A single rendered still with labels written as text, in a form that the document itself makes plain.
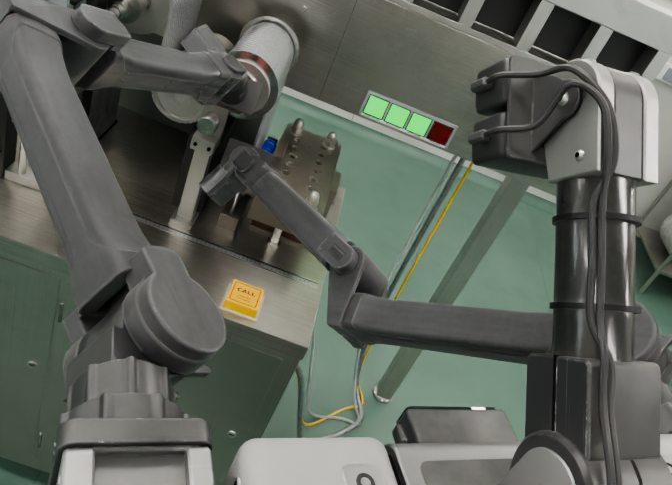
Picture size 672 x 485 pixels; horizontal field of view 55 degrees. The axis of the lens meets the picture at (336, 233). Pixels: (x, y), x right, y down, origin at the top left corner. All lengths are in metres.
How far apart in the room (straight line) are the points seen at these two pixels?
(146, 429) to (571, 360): 0.25
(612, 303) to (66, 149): 0.44
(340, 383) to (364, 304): 1.71
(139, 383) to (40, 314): 1.12
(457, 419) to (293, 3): 1.28
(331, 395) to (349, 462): 2.13
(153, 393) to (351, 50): 1.31
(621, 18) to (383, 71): 0.56
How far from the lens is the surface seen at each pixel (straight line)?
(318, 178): 1.61
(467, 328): 0.80
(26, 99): 0.65
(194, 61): 1.02
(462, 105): 1.71
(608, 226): 0.42
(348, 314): 0.89
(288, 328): 1.37
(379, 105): 1.71
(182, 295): 0.51
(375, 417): 2.55
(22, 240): 1.42
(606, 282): 0.41
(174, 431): 0.41
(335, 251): 0.93
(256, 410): 1.57
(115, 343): 0.48
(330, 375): 2.59
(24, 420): 1.87
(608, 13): 1.69
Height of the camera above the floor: 1.84
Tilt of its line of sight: 34 degrees down
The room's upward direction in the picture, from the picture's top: 25 degrees clockwise
